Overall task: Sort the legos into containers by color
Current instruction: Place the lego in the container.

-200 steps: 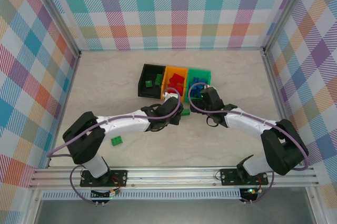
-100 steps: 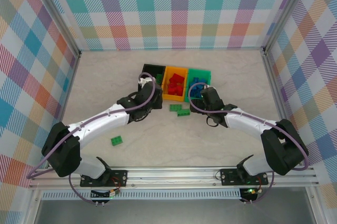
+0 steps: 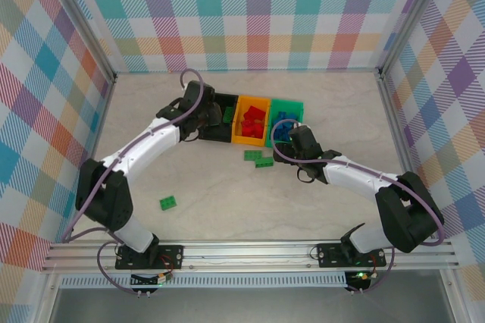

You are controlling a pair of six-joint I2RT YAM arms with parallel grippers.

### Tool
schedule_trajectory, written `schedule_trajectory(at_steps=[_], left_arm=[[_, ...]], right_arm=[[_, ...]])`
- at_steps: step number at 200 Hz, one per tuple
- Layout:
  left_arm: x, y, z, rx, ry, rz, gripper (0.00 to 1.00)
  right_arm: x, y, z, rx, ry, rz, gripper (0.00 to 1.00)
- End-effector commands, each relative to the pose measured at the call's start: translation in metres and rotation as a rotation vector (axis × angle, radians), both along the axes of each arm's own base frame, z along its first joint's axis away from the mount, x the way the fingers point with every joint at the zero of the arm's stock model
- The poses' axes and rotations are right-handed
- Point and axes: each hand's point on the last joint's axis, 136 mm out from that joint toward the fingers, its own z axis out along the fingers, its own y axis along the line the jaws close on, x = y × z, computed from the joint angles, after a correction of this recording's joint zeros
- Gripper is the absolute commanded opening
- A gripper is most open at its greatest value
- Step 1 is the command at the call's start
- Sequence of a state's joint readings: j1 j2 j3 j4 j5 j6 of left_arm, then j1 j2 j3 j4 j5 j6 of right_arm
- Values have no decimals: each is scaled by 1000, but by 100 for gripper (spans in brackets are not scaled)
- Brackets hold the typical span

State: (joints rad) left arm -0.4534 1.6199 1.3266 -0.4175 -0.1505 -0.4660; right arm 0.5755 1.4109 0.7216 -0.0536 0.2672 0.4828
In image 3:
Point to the green lego brick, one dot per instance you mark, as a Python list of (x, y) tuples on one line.
[(228, 114), (168, 202), (253, 155), (264, 162)]

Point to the red lego brick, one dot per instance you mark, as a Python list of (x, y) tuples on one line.
[(254, 113), (246, 129), (258, 131), (251, 122)]

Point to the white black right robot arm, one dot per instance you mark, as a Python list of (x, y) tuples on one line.
[(356, 179)]

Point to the black plastic bin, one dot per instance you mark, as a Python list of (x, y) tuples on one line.
[(223, 134)]

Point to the orange plastic bin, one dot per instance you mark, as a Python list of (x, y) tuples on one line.
[(248, 141)]

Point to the green plastic bin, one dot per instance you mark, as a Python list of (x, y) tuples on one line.
[(288, 105)]

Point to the grey metal sheet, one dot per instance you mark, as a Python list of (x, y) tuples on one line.
[(246, 306)]

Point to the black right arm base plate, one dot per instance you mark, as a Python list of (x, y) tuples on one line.
[(329, 254)]

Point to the aluminium left side rail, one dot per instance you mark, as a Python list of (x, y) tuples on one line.
[(103, 118)]

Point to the aluminium right side rail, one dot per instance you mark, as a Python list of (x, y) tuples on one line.
[(390, 110)]

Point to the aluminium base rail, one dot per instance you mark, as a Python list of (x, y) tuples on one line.
[(246, 253)]

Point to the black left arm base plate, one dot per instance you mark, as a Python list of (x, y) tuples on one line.
[(170, 254)]

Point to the aluminium left frame post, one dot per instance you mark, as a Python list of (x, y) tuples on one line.
[(79, 16)]

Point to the aluminium frame post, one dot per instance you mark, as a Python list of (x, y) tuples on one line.
[(79, 16), (413, 16)]

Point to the aluminium right frame post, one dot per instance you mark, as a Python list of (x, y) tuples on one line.
[(413, 16)]

